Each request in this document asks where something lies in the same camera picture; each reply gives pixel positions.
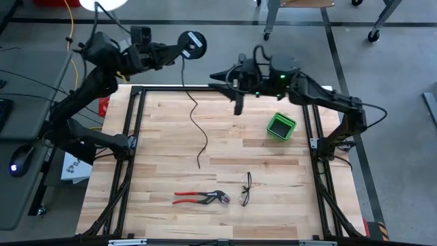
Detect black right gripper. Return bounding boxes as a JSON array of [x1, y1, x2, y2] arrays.
[[208, 54, 274, 102]]

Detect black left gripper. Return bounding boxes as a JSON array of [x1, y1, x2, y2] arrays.
[[128, 42, 188, 73]]

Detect green plastic bin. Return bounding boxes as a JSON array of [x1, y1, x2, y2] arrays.
[[266, 111, 298, 142]]

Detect wooden workbench on wheels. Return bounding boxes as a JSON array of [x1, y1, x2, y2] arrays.
[[255, 0, 404, 44]]

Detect small red box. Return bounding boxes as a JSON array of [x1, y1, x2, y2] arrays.
[[98, 96, 111, 119]]

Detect clear safety glasses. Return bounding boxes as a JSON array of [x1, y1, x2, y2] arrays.
[[238, 171, 254, 208]]

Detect small red bin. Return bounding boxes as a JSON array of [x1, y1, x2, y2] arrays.
[[32, 0, 82, 8]]

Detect white printed box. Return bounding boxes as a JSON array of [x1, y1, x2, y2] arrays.
[[60, 151, 94, 185]]

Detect grey desk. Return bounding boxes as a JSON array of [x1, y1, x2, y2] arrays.
[[0, 49, 74, 232]]

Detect backlit computer keyboard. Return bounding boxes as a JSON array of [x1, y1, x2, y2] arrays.
[[0, 98, 15, 135]]

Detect black computer mouse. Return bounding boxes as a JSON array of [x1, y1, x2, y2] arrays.
[[8, 144, 36, 178]]

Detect black aluminium table frame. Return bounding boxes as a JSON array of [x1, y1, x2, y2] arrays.
[[80, 84, 369, 242]]

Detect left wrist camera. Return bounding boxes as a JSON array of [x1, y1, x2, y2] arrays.
[[130, 25, 153, 46]]

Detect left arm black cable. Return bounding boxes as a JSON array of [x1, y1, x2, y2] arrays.
[[89, 1, 135, 47]]

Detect round white-topped pedestal stand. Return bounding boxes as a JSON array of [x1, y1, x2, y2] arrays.
[[78, 0, 130, 35]]

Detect yellow cable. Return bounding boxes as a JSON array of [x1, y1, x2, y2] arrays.
[[62, 0, 80, 90]]

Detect red-handled pliers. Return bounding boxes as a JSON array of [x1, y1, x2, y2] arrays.
[[171, 189, 232, 206]]

